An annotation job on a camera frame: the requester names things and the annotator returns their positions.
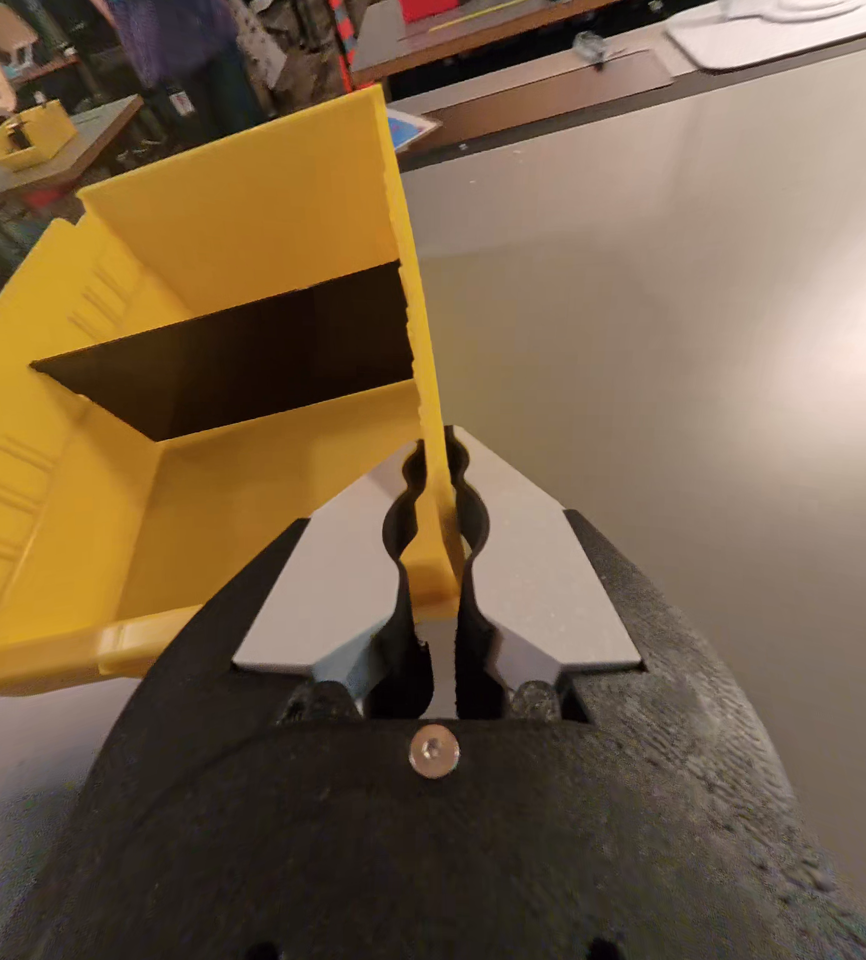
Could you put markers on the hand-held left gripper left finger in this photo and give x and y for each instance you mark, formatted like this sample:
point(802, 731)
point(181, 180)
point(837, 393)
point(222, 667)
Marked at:
point(320, 592)

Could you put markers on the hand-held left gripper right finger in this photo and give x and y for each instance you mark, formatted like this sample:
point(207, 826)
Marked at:
point(545, 585)

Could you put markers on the yellow plastic bin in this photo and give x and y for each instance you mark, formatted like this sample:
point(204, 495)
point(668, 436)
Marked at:
point(35, 146)
point(252, 210)

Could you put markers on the blue white printed paper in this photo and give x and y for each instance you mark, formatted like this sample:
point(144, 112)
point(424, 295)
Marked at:
point(406, 131)

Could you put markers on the wooden side table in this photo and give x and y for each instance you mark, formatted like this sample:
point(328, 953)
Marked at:
point(102, 120)

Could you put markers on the brown work table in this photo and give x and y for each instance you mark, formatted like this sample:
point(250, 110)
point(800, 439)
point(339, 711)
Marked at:
point(478, 37)

